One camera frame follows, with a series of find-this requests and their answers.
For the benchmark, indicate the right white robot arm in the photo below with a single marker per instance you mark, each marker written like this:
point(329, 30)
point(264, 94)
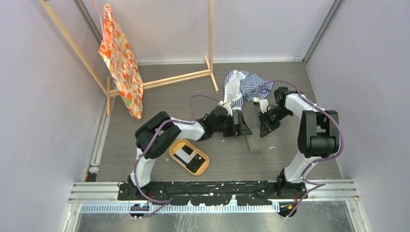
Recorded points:
point(318, 136)

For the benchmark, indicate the blue striped cloth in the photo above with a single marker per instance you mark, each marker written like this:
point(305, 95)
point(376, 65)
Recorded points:
point(240, 86)

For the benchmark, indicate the silver credit card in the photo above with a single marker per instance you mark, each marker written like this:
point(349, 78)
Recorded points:
point(183, 157)

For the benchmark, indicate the orange floral cloth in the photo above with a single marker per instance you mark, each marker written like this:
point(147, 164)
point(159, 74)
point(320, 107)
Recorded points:
point(119, 59)

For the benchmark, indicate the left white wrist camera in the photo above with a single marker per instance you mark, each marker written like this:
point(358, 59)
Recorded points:
point(227, 107)

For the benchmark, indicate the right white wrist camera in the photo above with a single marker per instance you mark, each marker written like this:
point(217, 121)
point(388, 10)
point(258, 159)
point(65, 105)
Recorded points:
point(261, 103)

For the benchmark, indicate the orange oval tray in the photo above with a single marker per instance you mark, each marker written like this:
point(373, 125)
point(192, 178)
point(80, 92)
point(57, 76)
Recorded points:
point(177, 147)

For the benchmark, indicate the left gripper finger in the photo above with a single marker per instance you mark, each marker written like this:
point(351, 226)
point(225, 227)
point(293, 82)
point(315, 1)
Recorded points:
point(242, 129)
point(240, 120)

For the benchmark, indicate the grey card holder wallet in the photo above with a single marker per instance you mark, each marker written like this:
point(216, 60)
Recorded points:
point(255, 142)

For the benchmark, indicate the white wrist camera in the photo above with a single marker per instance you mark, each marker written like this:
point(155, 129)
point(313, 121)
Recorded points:
point(227, 107)
point(261, 103)

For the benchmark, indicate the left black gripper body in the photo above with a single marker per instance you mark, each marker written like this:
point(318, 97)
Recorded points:
point(227, 128)

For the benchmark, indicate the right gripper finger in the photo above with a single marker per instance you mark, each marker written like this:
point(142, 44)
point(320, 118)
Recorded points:
point(268, 127)
point(265, 120)

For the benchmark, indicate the glossy black credit card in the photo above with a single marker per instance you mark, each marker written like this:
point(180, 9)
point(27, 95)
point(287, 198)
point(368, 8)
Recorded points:
point(195, 164)

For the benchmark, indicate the wooden drying rack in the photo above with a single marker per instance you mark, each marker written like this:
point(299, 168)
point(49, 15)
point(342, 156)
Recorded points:
point(110, 89)

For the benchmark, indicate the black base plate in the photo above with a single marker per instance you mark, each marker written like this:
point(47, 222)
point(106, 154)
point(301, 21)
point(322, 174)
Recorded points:
point(211, 193)

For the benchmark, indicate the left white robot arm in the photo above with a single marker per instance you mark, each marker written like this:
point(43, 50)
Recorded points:
point(164, 133)

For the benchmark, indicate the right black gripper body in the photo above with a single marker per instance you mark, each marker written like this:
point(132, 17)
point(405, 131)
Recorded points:
point(277, 114)

